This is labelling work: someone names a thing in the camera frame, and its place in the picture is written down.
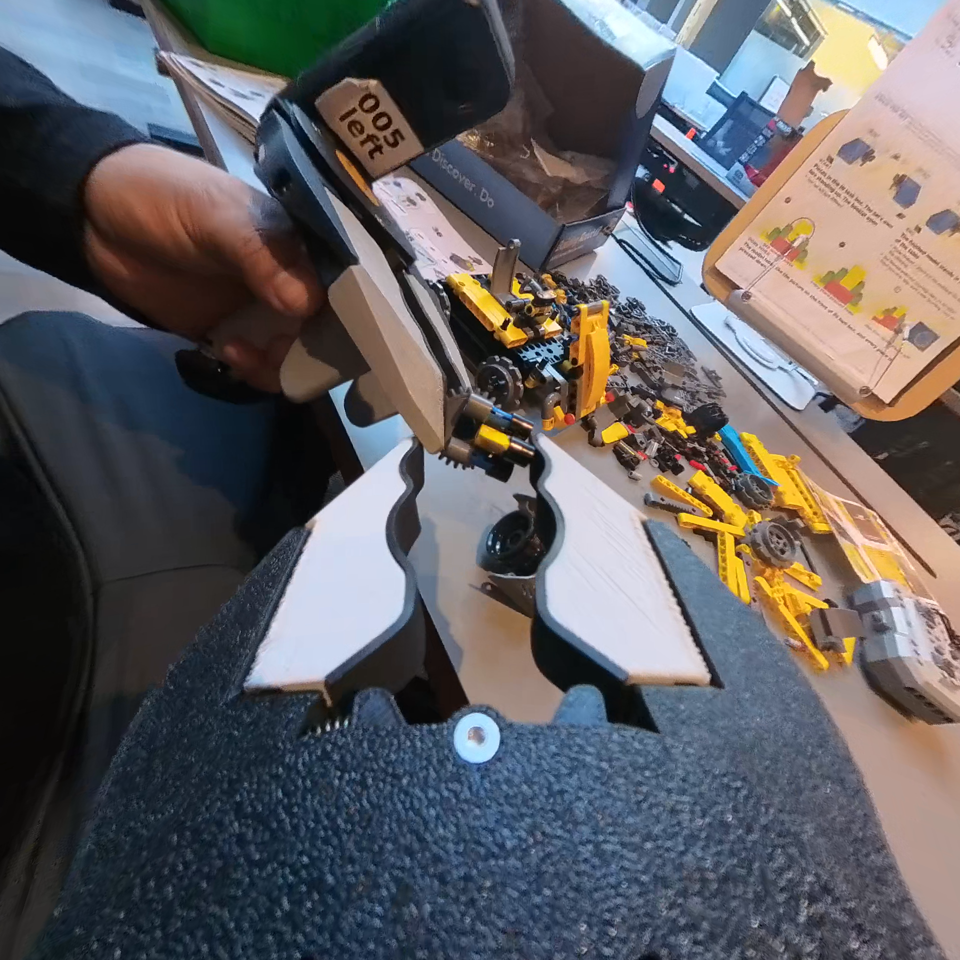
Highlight person's grey pants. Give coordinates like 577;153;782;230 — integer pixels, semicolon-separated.
0;311;354;901

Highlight grey gear brick assembly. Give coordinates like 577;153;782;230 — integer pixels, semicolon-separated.
442;390;537;481

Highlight blue curved brick piece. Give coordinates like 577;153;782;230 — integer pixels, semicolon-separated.
716;423;781;487

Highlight person's left hand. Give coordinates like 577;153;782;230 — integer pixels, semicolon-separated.
82;142;329;393

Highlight dark blue cardboard kit box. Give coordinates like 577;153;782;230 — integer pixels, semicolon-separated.
408;0;676;273

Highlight pile of small brick parts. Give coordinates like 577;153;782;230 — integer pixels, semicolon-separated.
585;273;860;672

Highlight white instruction booklet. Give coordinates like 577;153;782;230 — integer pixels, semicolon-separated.
161;51;504;282

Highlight white desk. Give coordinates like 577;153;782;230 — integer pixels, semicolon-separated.
611;116;960;579

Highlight yellow black brick vehicle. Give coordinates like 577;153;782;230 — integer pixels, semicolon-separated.
442;238;624;435

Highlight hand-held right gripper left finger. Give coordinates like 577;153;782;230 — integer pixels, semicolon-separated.
243;438;426;706

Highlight white stand base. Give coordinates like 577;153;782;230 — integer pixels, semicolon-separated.
690;296;822;412

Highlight yellow black scoop brick assembly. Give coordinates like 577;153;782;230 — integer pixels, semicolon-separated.
476;495;560;618

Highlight wooden document stand with sheet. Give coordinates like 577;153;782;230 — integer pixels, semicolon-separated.
701;0;960;423

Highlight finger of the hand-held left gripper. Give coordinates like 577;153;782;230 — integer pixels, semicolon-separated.
328;264;455;453
407;261;475;410

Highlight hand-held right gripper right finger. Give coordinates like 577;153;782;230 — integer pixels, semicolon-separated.
528;433;712;706

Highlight grey desk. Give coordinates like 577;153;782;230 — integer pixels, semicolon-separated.
161;52;960;960

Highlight green plastic bin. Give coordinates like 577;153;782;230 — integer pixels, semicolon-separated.
157;0;391;80

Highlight grey battery box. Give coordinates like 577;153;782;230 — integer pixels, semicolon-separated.
847;577;960;727

